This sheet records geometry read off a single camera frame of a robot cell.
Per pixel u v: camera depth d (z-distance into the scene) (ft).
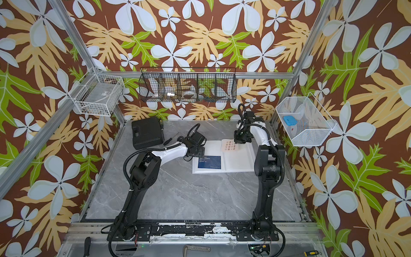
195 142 2.67
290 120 2.82
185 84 3.21
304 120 2.74
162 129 3.76
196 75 3.01
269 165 1.88
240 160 3.20
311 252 2.25
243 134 2.77
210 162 3.08
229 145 3.35
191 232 2.46
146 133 3.54
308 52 2.69
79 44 2.59
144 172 1.88
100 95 2.80
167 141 3.54
